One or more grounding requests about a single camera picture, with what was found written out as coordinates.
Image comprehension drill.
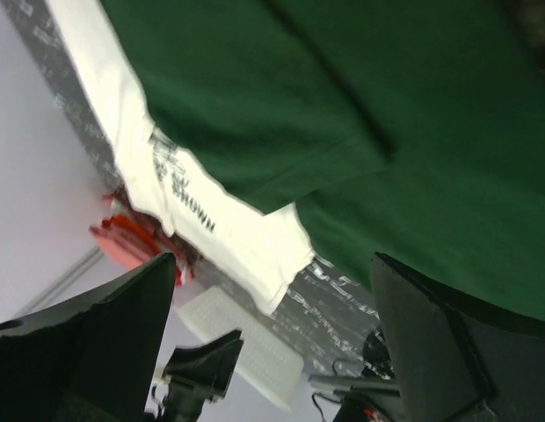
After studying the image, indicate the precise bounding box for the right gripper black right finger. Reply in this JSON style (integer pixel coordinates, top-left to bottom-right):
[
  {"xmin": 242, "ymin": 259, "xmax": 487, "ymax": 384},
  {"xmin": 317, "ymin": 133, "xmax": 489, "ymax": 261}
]
[{"xmin": 371, "ymin": 254, "xmax": 545, "ymax": 421}]

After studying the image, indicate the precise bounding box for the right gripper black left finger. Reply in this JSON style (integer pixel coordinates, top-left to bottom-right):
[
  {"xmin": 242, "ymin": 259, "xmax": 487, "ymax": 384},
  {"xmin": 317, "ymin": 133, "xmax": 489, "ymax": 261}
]
[{"xmin": 0, "ymin": 253, "xmax": 176, "ymax": 421}]

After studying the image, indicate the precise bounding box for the white and green raglan t-shirt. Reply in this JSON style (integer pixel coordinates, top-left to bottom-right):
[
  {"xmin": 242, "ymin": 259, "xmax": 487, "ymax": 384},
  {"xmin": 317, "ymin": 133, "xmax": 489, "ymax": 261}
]
[{"xmin": 47, "ymin": 1, "xmax": 545, "ymax": 322}]

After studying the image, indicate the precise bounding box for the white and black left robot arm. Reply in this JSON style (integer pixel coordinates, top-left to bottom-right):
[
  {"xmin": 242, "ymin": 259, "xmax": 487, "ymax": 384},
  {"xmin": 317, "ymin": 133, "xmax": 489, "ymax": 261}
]
[{"xmin": 142, "ymin": 329, "xmax": 243, "ymax": 422}]

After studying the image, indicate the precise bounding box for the folded pink t-shirt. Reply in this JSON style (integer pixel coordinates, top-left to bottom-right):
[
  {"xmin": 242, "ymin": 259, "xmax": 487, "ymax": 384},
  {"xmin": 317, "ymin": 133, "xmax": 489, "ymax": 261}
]
[{"xmin": 89, "ymin": 225, "xmax": 161, "ymax": 270}]

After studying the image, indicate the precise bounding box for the white perforated plastic basket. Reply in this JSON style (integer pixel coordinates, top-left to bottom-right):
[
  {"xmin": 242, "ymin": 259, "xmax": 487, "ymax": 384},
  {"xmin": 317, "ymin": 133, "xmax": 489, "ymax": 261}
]
[{"xmin": 174, "ymin": 287, "xmax": 304, "ymax": 412}]

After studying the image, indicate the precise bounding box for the left aluminium frame post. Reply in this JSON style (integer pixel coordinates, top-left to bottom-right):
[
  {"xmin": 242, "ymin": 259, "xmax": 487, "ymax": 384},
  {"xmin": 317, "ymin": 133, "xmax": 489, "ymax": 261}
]
[{"xmin": 13, "ymin": 247, "xmax": 102, "ymax": 318}]

